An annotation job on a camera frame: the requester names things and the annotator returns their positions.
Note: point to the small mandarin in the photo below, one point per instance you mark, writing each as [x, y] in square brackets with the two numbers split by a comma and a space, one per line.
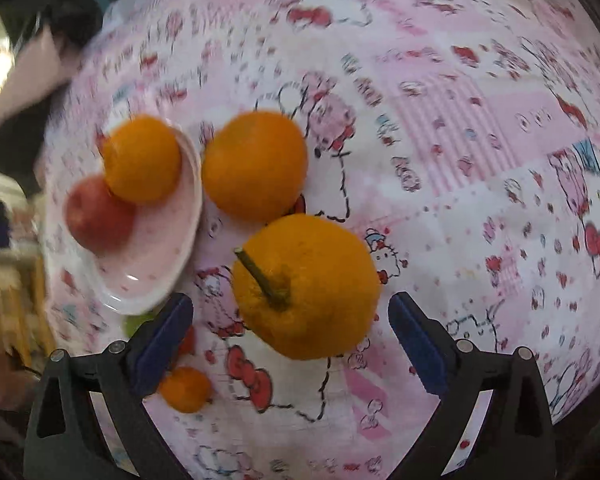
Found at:
[186, 390]

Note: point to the pink plate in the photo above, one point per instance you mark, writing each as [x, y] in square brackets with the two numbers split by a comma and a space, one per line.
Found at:
[152, 260]

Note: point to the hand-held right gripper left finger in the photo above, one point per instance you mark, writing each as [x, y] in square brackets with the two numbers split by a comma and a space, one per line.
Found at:
[162, 342]

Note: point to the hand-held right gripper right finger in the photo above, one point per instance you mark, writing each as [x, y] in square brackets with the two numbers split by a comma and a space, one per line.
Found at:
[420, 347]

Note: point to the green cherry tomato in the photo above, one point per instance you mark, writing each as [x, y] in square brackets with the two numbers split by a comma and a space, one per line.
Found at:
[132, 326]

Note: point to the red apple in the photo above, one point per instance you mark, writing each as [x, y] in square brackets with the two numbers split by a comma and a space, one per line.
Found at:
[95, 215]

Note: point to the red cherry tomato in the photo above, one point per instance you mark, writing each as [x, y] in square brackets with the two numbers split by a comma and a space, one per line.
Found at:
[188, 341]

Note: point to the large stemmed orange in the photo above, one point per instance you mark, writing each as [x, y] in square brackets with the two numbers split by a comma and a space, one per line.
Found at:
[320, 290]

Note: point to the round orange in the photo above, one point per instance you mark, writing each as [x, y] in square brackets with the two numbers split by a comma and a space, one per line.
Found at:
[255, 167]

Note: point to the black cloth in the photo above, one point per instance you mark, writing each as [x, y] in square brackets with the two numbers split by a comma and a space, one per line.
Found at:
[75, 10]

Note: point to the medium orange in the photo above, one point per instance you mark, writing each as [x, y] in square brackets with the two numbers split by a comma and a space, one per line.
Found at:
[142, 157]

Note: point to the pink printed blanket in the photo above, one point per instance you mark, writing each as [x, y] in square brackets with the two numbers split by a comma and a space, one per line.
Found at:
[430, 160]

